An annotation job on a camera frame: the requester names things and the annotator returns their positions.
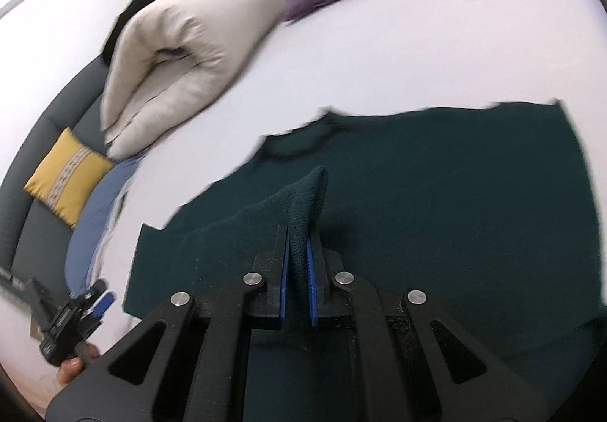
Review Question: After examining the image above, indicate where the yellow patterned cushion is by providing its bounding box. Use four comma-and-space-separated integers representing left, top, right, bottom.
24, 127, 114, 228

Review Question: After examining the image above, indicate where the dark green sweater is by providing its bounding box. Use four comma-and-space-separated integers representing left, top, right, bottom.
123, 103, 603, 409

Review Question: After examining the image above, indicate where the dark grey headboard sofa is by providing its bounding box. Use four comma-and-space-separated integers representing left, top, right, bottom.
0, 53, 110, 286

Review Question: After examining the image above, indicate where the person's left hand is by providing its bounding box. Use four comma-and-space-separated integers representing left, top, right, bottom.
57, 344, 100, 386

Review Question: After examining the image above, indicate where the blue pillow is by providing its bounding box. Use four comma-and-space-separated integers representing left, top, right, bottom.
65, 157, 141, 297

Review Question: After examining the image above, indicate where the beige folded duvet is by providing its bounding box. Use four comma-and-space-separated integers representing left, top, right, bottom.
100, 0, 287, 160

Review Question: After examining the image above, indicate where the white bed sheet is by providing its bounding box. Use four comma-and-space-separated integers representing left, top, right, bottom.
0, 0, 607, 404

